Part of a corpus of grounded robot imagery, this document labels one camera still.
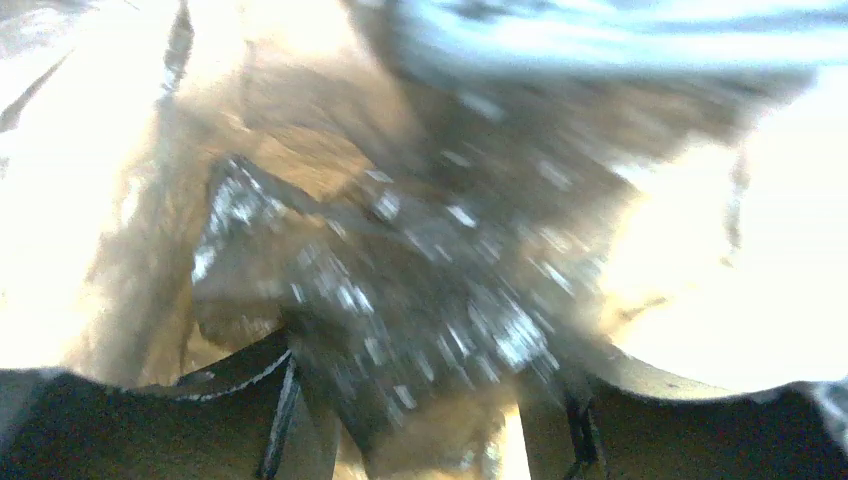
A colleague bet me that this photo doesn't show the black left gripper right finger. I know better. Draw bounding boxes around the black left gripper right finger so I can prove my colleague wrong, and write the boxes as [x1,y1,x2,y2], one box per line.
[519,356,847,479]

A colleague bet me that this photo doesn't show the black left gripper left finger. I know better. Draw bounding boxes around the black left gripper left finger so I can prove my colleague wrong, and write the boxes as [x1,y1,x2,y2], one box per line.
[1,331,339,479]

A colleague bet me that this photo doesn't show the dark translucent trash bag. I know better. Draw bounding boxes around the dark translucent trash bag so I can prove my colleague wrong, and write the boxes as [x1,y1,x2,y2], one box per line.
[66,26,816,480]

